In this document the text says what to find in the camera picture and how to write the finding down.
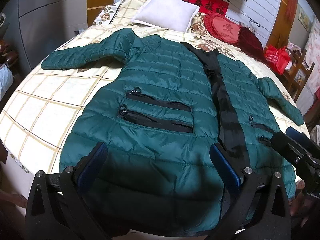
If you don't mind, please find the dark green puffer jacket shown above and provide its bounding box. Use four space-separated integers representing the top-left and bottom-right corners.
41 28 304 236

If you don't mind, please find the wooden chair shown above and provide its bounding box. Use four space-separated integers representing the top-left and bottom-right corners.
282 47 315 102

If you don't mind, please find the red plastic bag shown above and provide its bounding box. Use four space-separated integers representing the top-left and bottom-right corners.
264 45 292 75

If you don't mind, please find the floral checked bed cover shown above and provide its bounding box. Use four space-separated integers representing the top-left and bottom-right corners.
0 0 311 181

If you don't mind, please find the orange wooden right panel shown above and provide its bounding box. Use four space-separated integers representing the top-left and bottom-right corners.
266 0 298 49

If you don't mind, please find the dark red velvet cushion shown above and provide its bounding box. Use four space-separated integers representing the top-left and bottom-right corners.
237 26 266 64

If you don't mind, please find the red banner with characters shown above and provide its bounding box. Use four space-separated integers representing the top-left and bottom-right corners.
182 0 229 16

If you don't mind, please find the white square pillow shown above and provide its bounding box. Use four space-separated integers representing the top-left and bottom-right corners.
131 0 200 32

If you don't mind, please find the grey wardrobe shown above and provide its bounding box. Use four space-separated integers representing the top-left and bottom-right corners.
1 0 87 76

